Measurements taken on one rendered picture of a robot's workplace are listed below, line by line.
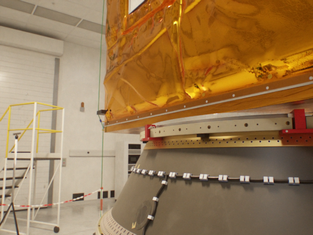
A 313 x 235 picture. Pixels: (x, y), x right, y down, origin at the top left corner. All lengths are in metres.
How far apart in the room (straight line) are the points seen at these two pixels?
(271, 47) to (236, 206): 0.57
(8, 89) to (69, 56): 2.21
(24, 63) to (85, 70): 1.90
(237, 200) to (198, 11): 0.88
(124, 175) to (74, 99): 2.95
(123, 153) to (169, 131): 7.46
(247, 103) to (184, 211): 0.49
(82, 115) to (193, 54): 7.92
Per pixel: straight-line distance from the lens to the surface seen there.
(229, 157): 1.10
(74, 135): 8.92
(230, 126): 1.10
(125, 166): 8.71
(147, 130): 1.45
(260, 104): 1.07
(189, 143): 1.23
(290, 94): 1.01
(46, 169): 8.61
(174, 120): 1.33
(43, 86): 8.79
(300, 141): 1.12
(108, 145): 9.36
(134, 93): 1.71
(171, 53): 1.47
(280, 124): 1.09
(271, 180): 1.03
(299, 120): 1.08
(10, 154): 5.94
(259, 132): 1.14
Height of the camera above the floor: 1.58
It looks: 8 degrees up
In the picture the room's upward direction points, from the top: straight up
